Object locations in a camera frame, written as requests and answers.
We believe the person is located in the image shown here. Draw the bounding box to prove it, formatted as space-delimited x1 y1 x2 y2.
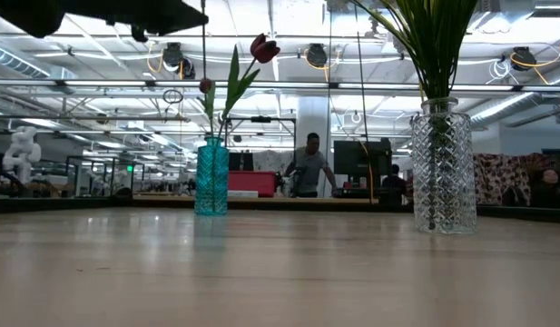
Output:
531 167 560 209
379 163 410 206
282 132 339 199

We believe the dark red artificial tulip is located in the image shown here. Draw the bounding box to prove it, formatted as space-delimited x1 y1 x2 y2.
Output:
215 33 281 213

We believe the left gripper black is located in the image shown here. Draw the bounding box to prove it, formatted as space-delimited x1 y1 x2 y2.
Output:
0 0 210 38

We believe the floral patterned cloth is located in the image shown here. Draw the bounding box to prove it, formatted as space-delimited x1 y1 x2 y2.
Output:
472 153 560 208

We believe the white robot figure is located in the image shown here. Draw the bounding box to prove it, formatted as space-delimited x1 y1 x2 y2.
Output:
1 125 43 183

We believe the black camera stand frame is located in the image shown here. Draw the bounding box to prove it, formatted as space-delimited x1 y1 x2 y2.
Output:
223 115 298 197

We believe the black monitor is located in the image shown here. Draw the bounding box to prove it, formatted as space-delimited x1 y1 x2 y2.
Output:
332 138 393 177

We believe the teal glass vase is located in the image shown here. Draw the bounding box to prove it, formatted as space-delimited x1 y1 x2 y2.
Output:
193 134 231 217

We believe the clear glass vase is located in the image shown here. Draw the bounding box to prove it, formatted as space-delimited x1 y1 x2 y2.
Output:
409 97 478 235

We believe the red box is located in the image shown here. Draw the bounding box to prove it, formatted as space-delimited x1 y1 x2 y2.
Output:
228 170 279 198

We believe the yellow cable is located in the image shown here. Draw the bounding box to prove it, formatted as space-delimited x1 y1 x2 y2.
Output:
357 138 375 203

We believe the black ceiling cable reel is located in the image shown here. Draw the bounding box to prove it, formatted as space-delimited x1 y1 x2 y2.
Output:
161 41 197 81
305 43 329 69
509 45 538 73

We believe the long horizontal light bar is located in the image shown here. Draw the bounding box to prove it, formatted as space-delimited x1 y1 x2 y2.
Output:
0 78 560 91

